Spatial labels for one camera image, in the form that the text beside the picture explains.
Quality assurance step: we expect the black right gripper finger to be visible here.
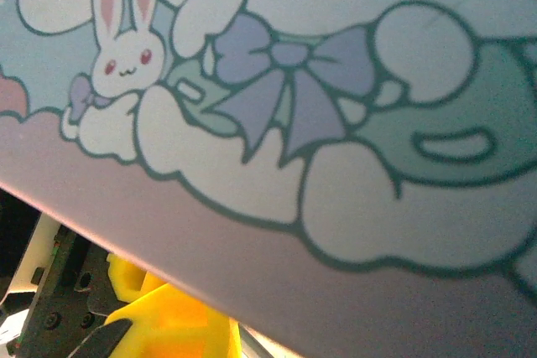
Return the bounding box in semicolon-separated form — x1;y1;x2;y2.
69;318;135;358

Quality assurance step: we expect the pastel cartoon tin box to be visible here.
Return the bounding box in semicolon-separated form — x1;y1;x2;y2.
0;0;537;358

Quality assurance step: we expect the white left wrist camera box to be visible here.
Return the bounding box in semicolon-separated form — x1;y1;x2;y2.
0;212;62;349

